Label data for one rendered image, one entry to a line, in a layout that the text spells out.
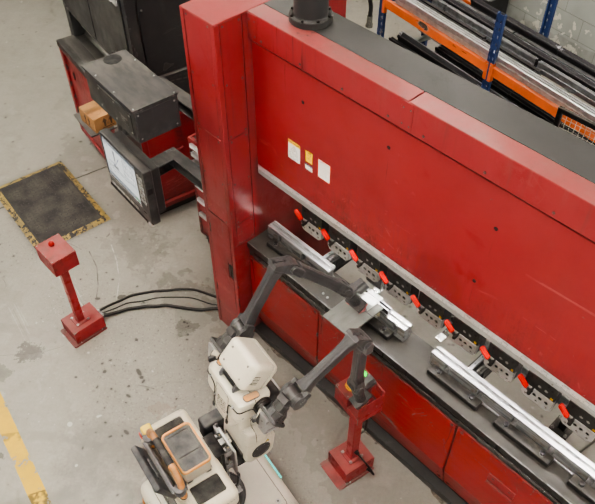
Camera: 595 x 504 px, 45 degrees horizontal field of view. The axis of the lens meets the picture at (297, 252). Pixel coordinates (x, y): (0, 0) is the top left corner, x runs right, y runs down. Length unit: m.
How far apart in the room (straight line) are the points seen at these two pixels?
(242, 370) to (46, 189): 3.46
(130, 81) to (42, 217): 2.50
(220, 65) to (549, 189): 1.61
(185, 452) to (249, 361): 0.59
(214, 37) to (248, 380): 1.50
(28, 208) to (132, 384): 1.94
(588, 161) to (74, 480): 3.25
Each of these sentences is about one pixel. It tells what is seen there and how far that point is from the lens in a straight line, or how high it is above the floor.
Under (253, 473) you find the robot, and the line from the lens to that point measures 4.04.
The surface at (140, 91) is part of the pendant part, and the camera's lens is 3.56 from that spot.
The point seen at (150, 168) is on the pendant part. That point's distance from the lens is 3.69.
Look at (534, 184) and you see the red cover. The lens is 2.63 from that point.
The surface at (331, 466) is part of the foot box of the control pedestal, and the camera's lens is 4.36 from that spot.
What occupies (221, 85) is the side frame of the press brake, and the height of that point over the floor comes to 1.99.
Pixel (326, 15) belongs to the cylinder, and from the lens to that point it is 3.28.
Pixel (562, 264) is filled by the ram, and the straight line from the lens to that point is 2.77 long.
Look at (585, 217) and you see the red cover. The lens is 2.58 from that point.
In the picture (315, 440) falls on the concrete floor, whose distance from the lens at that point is 4.44.
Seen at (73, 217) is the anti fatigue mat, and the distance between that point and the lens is 5.86.
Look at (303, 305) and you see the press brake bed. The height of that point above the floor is 0.72.
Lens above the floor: 3.90
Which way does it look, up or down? 47 degrees down
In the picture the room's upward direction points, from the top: straight up
